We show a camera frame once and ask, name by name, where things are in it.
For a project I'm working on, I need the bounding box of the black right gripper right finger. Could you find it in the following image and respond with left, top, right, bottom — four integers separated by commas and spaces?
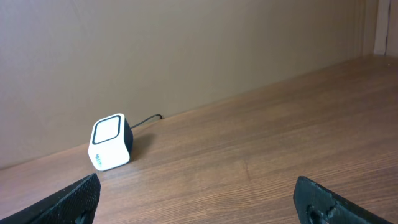
293, 176, 391, 224

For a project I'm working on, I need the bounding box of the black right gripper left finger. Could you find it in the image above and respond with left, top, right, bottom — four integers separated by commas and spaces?
1, 173, 101, 224

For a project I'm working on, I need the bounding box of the white barcode scanner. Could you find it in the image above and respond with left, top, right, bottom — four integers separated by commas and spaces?
88, 113, 134, 171

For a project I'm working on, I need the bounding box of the black scanner cable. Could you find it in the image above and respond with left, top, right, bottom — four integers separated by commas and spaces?
130, 114, 164, 129

